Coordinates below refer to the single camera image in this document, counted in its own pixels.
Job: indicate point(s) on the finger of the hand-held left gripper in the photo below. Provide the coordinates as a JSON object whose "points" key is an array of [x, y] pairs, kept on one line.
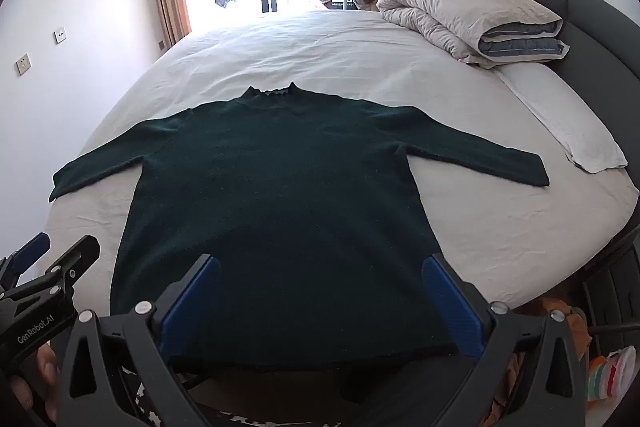
{"points": [[75, 259], [31, 249]]}

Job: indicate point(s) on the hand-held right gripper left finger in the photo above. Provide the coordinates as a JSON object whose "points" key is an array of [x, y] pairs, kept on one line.
{"points": [[192, 302]]}

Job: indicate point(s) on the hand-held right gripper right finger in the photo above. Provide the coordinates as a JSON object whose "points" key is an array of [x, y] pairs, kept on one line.
{"points": [[452, 312]]}

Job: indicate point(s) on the dark green blanket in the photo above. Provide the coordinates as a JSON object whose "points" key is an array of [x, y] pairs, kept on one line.
{"points": [[280, 187]]}

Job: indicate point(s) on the person's left hand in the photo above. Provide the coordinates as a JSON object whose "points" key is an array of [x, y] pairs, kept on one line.
{"points": [[47, 369]]}

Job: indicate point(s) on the orange cloth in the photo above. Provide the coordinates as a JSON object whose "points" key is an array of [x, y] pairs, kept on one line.
{"points": [[575, 327]]}

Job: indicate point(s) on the black and white cowhide rug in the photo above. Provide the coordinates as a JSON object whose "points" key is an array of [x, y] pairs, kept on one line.
{"points": [[235, 419]]}

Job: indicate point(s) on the colourful striped item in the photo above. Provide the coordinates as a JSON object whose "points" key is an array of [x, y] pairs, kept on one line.
{"points": [[612, 374]]}

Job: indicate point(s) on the white pillow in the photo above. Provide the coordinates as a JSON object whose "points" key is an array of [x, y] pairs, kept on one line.
{"points": [[565, 112]]}

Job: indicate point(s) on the bed with white sheet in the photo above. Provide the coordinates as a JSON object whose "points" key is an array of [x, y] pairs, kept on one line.
{"points": [[310, 52]]}

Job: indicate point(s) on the folded grey duvet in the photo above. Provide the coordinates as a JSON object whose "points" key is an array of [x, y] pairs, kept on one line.
{"points": [[450, 14]]}

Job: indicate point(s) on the dark grey bed headboard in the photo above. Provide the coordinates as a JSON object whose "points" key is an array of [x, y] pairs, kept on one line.
{"points": [[600, 27]]}

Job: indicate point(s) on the white wall socket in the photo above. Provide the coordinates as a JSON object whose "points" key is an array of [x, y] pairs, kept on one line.
{"points": [[23, 64], [60, 35]]}

